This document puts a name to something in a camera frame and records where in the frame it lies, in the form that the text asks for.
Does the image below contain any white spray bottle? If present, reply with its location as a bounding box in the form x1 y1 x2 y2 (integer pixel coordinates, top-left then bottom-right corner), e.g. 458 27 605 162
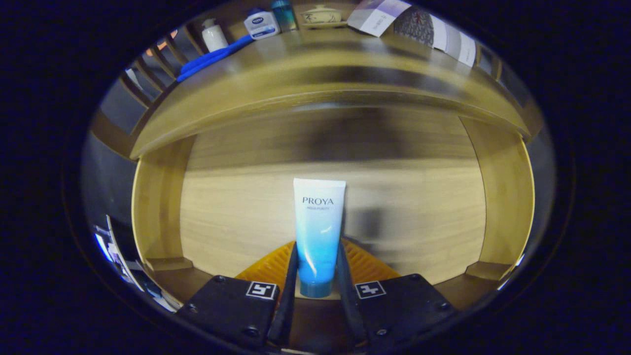
201 19 229 52

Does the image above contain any teal slim bottle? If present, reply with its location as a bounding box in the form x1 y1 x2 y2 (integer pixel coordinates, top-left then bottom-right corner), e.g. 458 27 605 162
271 0 299 33

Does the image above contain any blue white cosmetic tube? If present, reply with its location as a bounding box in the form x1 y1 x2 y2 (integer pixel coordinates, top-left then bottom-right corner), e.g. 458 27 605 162
293 178 347 299

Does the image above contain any wooden countertop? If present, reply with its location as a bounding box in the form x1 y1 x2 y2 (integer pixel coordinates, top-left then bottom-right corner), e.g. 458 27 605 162
129 27 533 161

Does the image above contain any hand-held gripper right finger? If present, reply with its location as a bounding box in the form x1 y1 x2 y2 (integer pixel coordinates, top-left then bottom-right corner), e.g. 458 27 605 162
337 238 459 352

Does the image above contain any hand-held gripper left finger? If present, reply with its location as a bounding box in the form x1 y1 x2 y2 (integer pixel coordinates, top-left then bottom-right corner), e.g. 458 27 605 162
176 240 300 352

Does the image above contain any beige lidded ceramic cup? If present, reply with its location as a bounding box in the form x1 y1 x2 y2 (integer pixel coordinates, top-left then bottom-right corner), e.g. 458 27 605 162
299 4 344 28

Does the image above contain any purple white leaning book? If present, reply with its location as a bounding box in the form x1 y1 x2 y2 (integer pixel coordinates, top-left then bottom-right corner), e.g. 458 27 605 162
347 0 412 38

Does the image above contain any blue folded cloth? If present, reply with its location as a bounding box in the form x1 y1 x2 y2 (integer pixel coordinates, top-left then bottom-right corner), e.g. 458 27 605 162
176 35 254 83

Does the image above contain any white lotion bottle blue cap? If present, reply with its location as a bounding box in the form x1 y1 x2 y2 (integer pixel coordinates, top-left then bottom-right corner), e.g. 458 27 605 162
244 7 281 40

